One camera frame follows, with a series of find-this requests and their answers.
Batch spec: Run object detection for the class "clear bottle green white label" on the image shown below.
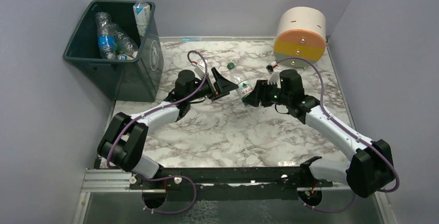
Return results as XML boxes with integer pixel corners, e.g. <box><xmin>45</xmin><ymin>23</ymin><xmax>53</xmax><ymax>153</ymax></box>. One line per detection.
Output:
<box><xmin>227</xmin><ymin>63</ymin><xmax>254</xmax><ymax>110</ymax></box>

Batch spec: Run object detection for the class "clear bottle grey blue label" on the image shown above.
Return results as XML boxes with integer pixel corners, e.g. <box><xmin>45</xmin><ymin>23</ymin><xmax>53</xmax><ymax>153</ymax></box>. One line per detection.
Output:
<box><xmin>116</xmin><ymin>54</ymin><xmax>134</xmax><ymax>61</ymax></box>

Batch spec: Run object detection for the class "clear unlabelled bottle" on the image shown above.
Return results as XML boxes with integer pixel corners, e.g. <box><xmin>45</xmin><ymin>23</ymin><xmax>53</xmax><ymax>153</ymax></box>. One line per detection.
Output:
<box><xmin>111</xmin><ymin>23</ymin><xmax>139</xmax><ymax>58</ymax></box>

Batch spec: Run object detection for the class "clear bottle blue wrap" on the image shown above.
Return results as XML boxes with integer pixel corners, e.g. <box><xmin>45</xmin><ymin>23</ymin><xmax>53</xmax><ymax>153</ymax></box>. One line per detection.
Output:
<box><xmin>95</xmin><ymin>12</ymin><xmax>116</xmax><ymax>59</ymax></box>

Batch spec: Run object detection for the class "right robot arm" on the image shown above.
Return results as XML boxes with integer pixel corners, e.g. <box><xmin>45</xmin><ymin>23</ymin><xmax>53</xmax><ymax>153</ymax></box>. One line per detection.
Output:
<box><xmin>243</xmin><ymin>69</ymin><xmax>399</xmax><ymax>198</ymax></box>

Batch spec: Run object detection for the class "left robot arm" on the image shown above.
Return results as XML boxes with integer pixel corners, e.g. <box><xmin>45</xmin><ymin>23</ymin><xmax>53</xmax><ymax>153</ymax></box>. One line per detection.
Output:
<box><xmin>97</xmin><ymin>68</ymin><xmax>238</xmax><ymax>180</ymax></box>

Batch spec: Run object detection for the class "dark green plastic bin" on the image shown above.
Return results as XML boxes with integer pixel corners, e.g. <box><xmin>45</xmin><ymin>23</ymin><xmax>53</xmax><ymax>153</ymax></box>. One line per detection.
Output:
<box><xmin>63</xmin><ymin>0</ymin><xmax>164</xmax><ymax>102</ymax></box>

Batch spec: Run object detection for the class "white cylinder with coloured face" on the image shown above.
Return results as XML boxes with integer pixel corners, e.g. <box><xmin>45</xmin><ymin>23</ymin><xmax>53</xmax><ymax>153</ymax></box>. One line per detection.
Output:
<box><xmin>273</xmin><ymin>7</ymin><xmax>326</xmax><ymax>68</ymax></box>

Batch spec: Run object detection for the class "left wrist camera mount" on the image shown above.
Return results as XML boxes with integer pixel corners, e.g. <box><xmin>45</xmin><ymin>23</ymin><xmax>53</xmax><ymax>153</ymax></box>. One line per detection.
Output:
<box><xmin>192</xmin><ymin>59</ymin><xmax>208</xmax><ymax>79</ymax></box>

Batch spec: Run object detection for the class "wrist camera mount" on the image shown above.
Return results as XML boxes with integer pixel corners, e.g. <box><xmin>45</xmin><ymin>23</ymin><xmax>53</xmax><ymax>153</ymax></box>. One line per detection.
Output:
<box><xmin>192</xmin><ymin>59</ymin><xmax>208</xmax><ymax>79</ymax></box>
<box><xmin>266</xmin><ymin>62</ymin><xmax>281</xmax><ymax>85</ymax></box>

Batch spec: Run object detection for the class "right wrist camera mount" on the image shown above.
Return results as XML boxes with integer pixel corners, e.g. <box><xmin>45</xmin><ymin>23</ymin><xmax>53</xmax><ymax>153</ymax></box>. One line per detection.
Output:
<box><xmin>266</xmin><ymin>62</ymin><xmax>281</xmax><ymax>85</ymax></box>

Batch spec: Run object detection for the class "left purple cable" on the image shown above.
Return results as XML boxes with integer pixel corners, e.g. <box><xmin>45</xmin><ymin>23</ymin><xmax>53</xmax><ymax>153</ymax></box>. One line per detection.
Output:
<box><xmin>105</xmin><ymin>50</ymin><xmax>209</xmax><ymax>215</ymax></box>

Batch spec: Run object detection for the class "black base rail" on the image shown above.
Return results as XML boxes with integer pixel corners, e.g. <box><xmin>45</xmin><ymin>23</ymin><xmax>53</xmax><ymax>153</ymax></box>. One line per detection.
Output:
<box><xmin>129</xmin><ymin>167</ymin><xmax>333</xmax><ymax>202</ymax></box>

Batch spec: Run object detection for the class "aluminium frame rail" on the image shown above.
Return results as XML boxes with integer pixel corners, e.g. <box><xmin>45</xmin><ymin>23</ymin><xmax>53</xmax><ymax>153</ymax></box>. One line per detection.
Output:
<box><xmin>81</xmin><ymin>167</ymin><xmax>349</xmax><ymax>193</ymax></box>

